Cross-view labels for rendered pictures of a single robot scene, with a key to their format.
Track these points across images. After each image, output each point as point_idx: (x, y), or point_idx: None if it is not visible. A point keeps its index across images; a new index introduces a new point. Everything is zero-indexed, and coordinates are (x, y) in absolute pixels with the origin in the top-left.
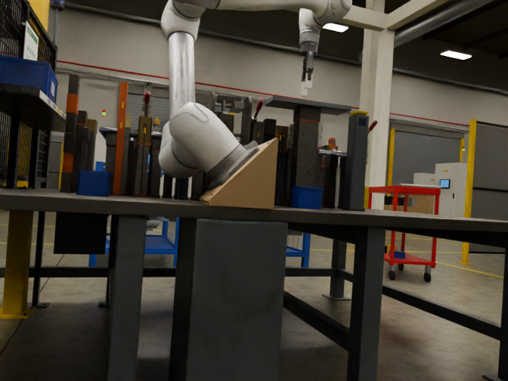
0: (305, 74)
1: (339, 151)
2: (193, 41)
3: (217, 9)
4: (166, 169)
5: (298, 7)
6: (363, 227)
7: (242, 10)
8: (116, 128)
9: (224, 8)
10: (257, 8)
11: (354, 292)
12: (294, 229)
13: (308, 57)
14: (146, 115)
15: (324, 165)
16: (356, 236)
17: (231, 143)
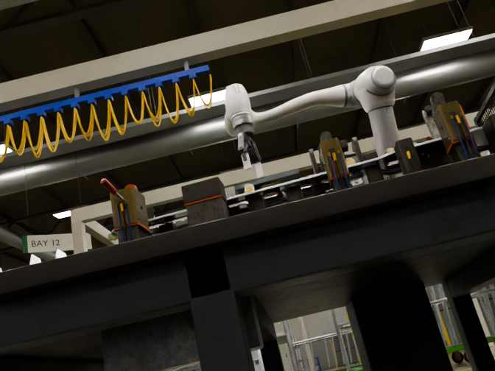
0: (261, 163)
1: (177, 227)
2: (367, 111)
3: (342, 104)
4: None
5: (272, 121)
6: (273, 324)
7: (318, 104)
8: (485, 147)
9: (336, 104)
10: (305, 108)
11: None
12: (268, 329)
13: (257, 149)
14: None
15: (149, 230)
16: (275, 332)
17: None
